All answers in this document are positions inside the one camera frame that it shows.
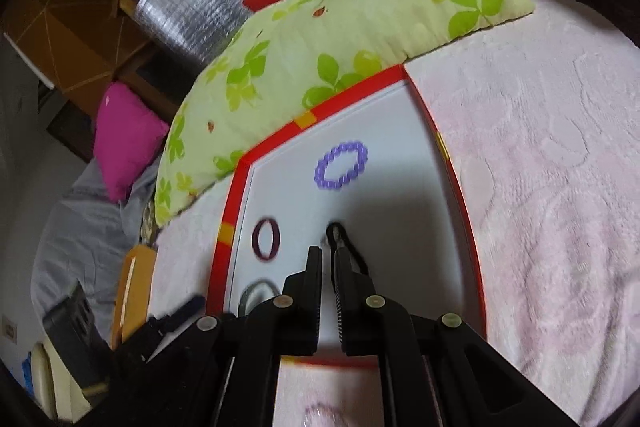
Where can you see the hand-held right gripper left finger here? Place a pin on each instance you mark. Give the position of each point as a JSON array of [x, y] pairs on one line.
[[312, 307]]

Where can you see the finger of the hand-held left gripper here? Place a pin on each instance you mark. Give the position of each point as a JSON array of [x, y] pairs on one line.
[[185, 308]]

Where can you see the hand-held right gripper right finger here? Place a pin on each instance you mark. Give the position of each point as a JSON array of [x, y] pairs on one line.
[[350, 307]]

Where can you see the red cardboard box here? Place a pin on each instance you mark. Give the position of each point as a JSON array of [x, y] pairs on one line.
[[390, 157]]

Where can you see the orange box lid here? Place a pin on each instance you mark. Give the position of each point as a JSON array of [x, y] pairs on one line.
[[137, 277]]

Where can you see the grey metal bangle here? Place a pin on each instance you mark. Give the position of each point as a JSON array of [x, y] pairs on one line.
[[249, 289]]

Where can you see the dark maroon bangle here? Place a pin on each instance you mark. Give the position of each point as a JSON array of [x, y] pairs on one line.
[[255, 239]]

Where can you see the floral patterned cloth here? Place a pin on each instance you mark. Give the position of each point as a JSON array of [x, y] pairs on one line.
[[148, 222]]

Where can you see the black box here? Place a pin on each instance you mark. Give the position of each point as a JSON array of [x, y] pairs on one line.
[[75, 332]]

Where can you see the grey blanket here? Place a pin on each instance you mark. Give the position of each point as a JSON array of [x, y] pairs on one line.
[[75, 232]]

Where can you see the magenta pillow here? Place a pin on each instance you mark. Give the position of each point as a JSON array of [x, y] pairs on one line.
[[125, 137]]

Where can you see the green floral pillow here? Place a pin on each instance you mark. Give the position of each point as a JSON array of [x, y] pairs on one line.
[[350, 22]]

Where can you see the brown panel with pale lines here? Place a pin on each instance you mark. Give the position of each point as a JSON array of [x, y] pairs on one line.
[[65, 32]]

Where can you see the wall outlet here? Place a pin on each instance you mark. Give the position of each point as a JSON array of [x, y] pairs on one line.
[[9, 331]]

